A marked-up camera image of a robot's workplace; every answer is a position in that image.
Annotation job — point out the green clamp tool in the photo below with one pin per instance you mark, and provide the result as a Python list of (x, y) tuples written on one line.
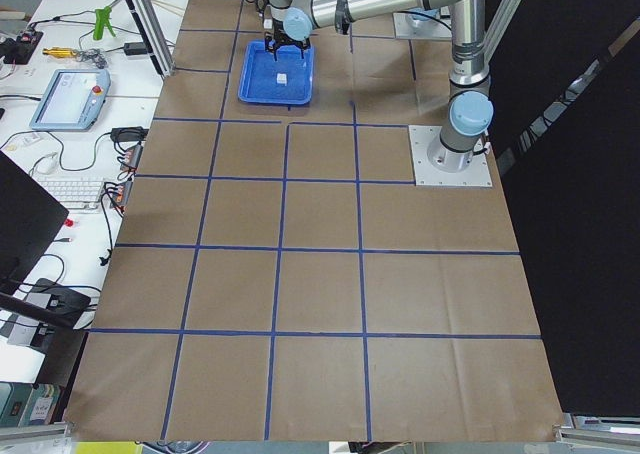
[(102, 23)]

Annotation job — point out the teach pendant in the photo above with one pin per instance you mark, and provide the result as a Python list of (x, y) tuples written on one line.
[(72, 101)]

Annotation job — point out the black power adapter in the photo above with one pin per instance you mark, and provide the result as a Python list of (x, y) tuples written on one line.
[(135, 49)]

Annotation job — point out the aluminium frame post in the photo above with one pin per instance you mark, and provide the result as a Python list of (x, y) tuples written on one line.
[(145, 18)]

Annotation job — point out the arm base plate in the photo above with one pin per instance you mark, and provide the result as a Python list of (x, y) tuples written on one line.
[(436, 166), (421, 28)]

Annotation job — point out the black monitor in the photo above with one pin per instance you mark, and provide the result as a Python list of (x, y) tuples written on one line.
[(30, 219)]

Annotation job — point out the white keyboard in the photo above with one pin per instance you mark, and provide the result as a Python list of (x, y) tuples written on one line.
[(80, 193)]

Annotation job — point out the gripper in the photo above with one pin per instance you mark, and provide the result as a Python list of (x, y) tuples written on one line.
[(259, 0), (284, 39)]

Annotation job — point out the blue plastic tray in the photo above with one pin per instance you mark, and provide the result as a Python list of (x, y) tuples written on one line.
[(257, 84)]

